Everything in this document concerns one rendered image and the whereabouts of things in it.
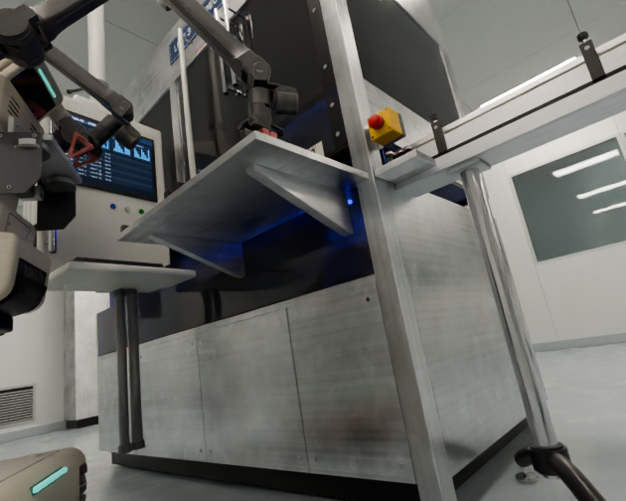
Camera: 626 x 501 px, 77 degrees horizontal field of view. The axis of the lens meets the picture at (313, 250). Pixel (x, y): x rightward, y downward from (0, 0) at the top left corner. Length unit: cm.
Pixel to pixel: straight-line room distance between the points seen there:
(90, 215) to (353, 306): 107
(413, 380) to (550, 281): 466
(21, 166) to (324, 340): 88
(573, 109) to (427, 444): 82
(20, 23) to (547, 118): 121
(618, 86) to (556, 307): 465
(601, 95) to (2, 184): 133
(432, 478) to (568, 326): 463
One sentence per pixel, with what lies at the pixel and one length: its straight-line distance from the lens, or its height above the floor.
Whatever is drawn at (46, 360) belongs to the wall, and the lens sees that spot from 628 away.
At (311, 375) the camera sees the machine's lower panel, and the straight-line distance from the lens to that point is 124.
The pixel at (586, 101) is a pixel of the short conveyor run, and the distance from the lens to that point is 109.
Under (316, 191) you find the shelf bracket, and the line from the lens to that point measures 106.
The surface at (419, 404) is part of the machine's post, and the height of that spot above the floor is 27.
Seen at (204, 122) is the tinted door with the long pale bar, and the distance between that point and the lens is 188.
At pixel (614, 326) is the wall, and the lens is 553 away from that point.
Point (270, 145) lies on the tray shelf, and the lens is 87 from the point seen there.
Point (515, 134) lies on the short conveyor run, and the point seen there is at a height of 85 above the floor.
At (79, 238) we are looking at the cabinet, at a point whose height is 96.
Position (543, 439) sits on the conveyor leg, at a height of 16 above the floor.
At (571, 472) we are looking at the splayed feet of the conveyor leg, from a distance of 104.
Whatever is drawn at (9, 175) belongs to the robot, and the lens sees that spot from 117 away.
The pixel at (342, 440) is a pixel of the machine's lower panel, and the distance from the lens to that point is 121.
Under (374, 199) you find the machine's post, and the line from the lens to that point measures 110.
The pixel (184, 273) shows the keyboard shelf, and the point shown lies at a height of 78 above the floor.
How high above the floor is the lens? 43
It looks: 14 degrees up
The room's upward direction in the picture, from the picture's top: 9 degrees counter-clockwise
